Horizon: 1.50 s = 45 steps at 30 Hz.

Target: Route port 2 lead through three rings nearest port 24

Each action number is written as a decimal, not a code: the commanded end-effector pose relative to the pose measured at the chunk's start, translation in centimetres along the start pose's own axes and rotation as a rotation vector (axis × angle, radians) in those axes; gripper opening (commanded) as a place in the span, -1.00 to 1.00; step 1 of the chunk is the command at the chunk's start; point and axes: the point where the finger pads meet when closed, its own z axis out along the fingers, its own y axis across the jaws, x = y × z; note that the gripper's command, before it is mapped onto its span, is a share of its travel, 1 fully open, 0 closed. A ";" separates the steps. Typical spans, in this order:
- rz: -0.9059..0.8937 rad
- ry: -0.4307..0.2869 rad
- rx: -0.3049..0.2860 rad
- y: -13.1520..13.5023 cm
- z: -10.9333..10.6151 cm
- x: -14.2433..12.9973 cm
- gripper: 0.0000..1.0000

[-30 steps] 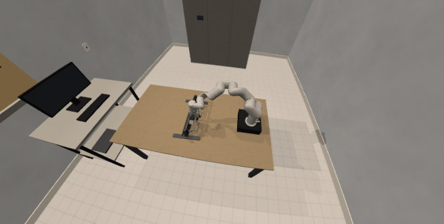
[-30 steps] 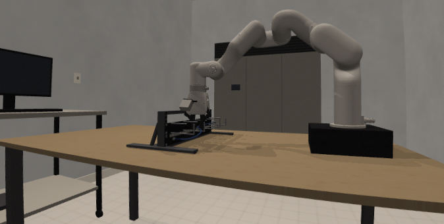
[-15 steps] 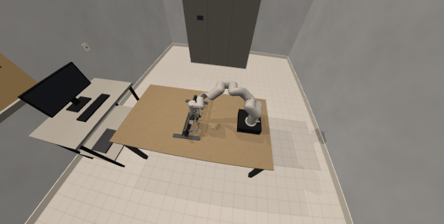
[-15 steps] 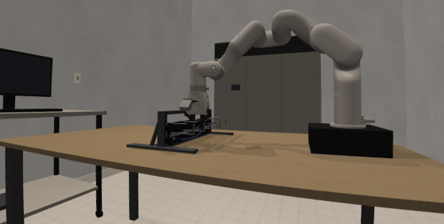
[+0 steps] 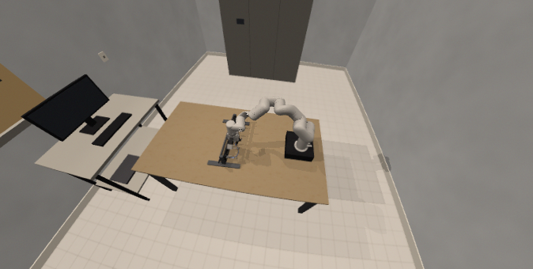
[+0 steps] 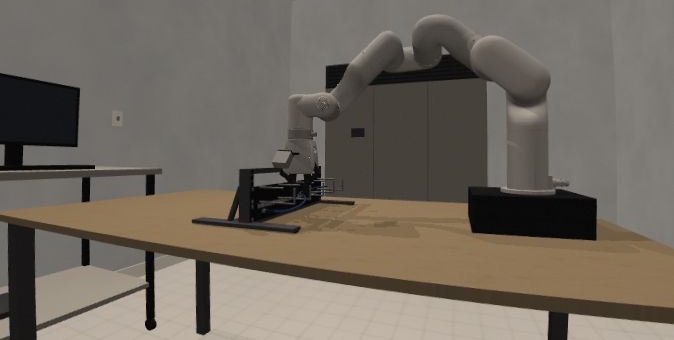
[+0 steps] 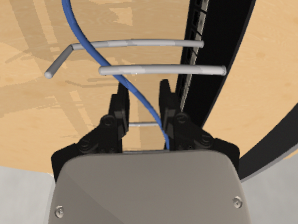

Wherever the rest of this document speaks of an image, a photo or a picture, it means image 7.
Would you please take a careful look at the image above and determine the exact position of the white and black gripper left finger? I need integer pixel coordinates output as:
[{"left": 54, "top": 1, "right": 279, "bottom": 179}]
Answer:
[{"left": 51, "top": 82, "right": 130, "bottom": 184}]

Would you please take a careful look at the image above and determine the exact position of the thin dark blue cable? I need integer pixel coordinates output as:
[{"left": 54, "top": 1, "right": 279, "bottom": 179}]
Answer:
[{"left": 61, "top": 0, "right": 169, "bottom": 149}]

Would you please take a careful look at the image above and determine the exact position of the black metal rack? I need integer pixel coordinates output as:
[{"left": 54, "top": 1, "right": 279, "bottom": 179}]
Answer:
[{"left": 44, "top": 0, "right": 298, "bottom": 183}]

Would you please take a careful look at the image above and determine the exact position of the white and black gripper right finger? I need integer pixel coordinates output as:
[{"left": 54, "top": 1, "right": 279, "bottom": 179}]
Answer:
[{"left": 158, "top": 79, "right": 240, "bottom": 174}]

